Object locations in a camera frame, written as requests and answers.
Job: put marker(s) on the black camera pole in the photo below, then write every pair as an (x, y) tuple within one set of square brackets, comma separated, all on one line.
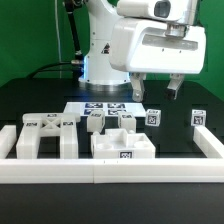
[(70, 6)]

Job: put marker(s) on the white chair seat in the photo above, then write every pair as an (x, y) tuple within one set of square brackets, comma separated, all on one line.
[(120, 144)]

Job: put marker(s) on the white chair back frame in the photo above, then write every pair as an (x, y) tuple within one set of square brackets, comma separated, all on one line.
[(39, 125)]

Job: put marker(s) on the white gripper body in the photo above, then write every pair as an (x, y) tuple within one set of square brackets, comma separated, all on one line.
[(140, 45)]

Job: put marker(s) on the white marker sheet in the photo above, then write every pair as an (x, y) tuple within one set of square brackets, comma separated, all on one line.
[(111, 109)]

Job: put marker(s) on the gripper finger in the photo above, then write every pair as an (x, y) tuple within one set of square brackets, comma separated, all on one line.
[(137, 82), (174, 85)]

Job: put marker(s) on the white U-shaped fence frame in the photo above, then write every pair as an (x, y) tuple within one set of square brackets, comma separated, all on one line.
[(207, 169)]

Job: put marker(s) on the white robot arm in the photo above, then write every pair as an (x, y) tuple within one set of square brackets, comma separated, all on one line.
[(98, 71)]

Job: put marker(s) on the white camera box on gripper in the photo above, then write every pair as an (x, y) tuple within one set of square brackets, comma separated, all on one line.
[(161, 10)]

